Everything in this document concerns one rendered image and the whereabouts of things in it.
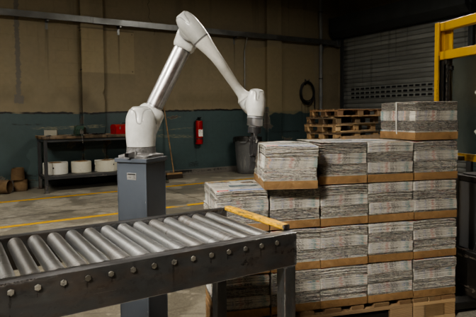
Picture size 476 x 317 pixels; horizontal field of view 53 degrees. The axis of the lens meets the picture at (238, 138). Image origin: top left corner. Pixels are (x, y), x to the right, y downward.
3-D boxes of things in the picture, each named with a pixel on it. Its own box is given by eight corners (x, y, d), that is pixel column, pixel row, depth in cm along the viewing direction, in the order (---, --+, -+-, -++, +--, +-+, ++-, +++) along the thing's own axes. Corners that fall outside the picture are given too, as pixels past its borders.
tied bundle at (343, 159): (295, 177, 294) (295, 140, 293) (338, 175, 301) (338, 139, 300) (318, 185, 258) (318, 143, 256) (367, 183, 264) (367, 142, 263)
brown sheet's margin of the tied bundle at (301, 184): (258, 184, 260) (258, 176, 259) (310, 182, 263) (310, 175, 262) (263, 189, 244) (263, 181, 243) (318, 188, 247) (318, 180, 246)
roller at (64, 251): (60, 243, 176) (59, 230, 176) (93, 280, 136) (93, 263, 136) (46, 245, 174) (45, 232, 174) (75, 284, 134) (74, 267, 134)
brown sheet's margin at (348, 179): (295, 175, 294) (295, 169, 294) (338, 174, 301) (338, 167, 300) (319, 185, 257) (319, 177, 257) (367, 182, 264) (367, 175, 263)
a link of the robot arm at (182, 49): (122, 134, 264) (127, 133, 286) (149, 147, 266) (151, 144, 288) (183, 11, 265) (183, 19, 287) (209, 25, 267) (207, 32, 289)
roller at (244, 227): (210, 223, 210) (214, 213, 211) (272, 249, 170) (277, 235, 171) (201, 219, 207) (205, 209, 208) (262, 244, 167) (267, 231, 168)
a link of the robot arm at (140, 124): (124, 147, 247) (122, 105, 246) (127, 145, 265) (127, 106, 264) (155, 147, 249) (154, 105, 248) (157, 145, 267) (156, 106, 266)
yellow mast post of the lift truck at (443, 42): (431, 268, 342) (434, 23, 333) (442, 267, 345) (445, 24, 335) (439, 272, 334) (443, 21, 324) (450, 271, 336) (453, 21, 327)
